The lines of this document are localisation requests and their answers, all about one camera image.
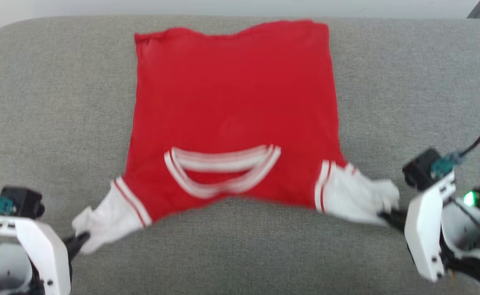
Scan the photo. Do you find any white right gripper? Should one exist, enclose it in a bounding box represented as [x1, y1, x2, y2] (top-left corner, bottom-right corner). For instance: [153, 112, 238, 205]
[378, 171, 457, 283]

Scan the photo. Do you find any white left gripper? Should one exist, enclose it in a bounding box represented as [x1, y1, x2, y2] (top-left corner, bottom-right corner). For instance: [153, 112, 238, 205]
[0, 216, 91, 295]

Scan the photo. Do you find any red shirt with white sleeves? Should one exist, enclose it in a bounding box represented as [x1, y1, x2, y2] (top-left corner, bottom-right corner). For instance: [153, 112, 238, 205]
[71, 18, 400, 255]

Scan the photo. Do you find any teal right camera connector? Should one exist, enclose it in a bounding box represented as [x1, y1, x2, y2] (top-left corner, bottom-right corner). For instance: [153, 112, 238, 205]
[430, 151, 466, 179]

